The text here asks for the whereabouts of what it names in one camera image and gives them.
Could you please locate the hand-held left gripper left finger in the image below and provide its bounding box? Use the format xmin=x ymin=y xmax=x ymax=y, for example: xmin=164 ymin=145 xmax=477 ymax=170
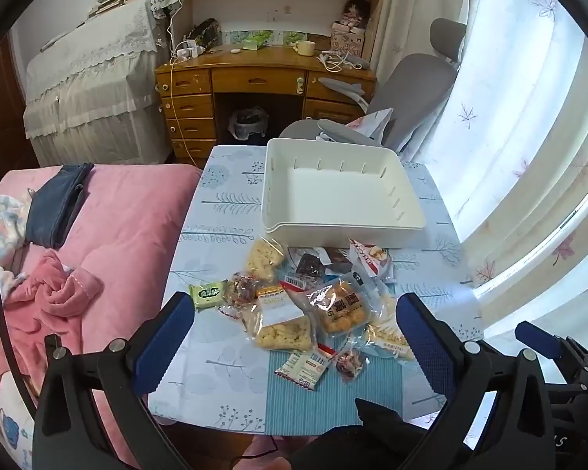
xmin=32 ymin=291 xmax=197 ymax=470

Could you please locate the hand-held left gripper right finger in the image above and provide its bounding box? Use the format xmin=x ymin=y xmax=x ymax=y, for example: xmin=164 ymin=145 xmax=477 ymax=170
xmin=396 ymin=293 xmax=557 ymax=470

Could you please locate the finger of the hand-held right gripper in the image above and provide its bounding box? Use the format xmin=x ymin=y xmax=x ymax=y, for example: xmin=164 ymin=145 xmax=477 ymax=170
xmin=465 ymin=392 xmax=498 ymax=448
xmin=514 ymin=322 xmax=588 ymax=387

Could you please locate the pale yellow pastry packet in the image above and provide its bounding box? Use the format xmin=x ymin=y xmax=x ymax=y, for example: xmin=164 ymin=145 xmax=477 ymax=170
xmin=363 ymin=294 xmax=417 ymax=362

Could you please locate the green snack packet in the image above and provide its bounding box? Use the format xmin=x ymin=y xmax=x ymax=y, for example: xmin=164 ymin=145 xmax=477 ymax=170
xmin=189 ymin=280 xmax=229 ymax=311

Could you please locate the small dark candy packet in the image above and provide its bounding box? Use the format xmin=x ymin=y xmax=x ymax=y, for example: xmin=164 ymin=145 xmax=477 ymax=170
xmin=334 ymin=347 xmax=369 ymax=383

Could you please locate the clear red-edged candy packet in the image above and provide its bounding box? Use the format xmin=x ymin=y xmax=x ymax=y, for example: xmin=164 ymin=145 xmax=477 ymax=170
xmin=219 ymin=271 xmax=260 ymax=321

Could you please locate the orange fried snack bag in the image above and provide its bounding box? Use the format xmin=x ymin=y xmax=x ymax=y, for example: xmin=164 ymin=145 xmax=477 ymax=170
xmin=304 ymin=277 xmax=380 ymax=338

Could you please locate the red and white snack bag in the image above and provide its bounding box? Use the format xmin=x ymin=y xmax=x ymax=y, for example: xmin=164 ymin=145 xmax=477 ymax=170
xmin=348 ymin=239 xmax=395 ymax=282

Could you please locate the large yellow cracker bag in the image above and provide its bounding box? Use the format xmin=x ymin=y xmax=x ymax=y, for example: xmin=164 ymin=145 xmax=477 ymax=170
xmin=242 ymin=284 xmax=319 ymax=353

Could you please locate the brown chocolate packet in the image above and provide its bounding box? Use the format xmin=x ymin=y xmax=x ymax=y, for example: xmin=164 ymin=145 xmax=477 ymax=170
xmin=318 ymin=247 xmax=356 ymax=275

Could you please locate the small red and white sachet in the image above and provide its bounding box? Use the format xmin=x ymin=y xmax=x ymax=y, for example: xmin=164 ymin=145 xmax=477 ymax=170
xmin=274 ymin=351 xmax=330 ymax=391

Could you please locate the yellow puffed snack packet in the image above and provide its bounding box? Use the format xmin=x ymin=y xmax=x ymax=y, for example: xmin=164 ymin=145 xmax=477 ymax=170
xmin=245 ymin=236 xmax=291 ymax=282

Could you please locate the dark brownie packet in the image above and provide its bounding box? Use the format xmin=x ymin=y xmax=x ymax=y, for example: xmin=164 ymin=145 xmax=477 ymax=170
xmin=294 ymin=249 xmax=329 ymax=280

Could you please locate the white plastic storage box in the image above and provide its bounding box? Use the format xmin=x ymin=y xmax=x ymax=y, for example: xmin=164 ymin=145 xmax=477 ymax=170
xmin=261 ymin=137 xmax=427 ymax=249

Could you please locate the tree-printed tablecloth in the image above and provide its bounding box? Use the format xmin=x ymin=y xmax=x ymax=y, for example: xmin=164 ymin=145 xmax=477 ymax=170
xmin=147 ymin=144 xmax=483 ymax=436

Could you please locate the pink blanket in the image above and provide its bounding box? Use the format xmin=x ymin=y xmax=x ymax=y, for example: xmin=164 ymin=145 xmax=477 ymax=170
xmin=0 ymin=164 xmax=204 ymax=470

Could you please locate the pink towel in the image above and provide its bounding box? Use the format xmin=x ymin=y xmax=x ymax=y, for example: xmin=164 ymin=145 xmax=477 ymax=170
xmin=0 ymin=249 xmax=103 ymax=353

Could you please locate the blue denim pouch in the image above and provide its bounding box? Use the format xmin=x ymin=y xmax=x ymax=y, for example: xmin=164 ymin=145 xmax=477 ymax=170
xmin=25 ymin=163 xmax=95 ymax=249

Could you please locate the floral fleece blanket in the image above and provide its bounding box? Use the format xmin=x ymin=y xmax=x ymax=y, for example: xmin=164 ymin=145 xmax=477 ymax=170
xmin=0 ymin=193 xmax=35 ymax=329

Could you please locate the trash bin with white liner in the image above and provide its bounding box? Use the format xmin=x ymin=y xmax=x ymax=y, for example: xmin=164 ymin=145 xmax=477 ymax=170
xmin=228 ymin=107 xmax=269 ymax=145

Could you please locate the red and white plastic bag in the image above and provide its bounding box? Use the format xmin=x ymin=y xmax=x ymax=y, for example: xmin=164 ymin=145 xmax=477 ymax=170
xmin=345 ymin=108 xmax=393 ymax=140

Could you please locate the leaf-printed curtain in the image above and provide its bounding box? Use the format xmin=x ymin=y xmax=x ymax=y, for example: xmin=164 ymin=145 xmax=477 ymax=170
xmin=372 ymin=0 xmax=588 ymax=343

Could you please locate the grey office chair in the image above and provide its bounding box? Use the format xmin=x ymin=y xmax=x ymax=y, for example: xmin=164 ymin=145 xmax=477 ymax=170
xmin=279 ymin=18 xmax=466 ymax=152

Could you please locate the lace covered piano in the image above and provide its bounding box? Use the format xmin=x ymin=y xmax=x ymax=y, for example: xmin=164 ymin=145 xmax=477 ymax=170
xmin=22 ymin=0 xmax=172 ymax=167

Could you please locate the white power strip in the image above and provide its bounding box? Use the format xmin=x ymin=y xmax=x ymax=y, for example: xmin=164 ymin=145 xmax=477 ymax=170
xmin=174 ymin=39 xmax=207 ymax=62

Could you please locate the wooden desk with drawers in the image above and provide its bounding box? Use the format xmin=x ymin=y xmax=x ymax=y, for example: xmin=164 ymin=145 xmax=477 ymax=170
xmin=155 ymin=49 xmax=377 ymax=165

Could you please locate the dark floral pouch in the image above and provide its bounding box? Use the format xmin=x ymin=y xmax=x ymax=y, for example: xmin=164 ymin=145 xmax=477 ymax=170
xmin=189 ymin=18 xmax=221 ymax=50

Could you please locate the green tissue pack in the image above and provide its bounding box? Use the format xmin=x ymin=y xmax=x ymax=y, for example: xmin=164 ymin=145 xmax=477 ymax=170
xmin=242 ymin=31 xmax=272 ymax=51

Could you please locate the floral cloth pouch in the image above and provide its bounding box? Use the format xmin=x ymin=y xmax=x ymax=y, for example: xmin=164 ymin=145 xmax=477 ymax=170
xmin=149 ymin=0 xmax=182 ymax=18

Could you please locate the doll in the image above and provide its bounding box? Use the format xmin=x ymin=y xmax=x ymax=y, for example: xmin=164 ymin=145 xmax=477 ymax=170
xmin=340 ymin=0 xmax=370 ymax=30

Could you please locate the wooden desk hutch shelf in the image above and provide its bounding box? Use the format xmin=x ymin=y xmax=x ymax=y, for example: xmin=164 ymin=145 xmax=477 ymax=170
xmin=169 ymin=0 xmax=388 ymax=54

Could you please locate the white cable bundle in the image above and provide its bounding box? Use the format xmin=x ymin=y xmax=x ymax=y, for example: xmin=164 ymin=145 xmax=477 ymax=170
xmin=316 ymin=50 xmax=373 ymax=72

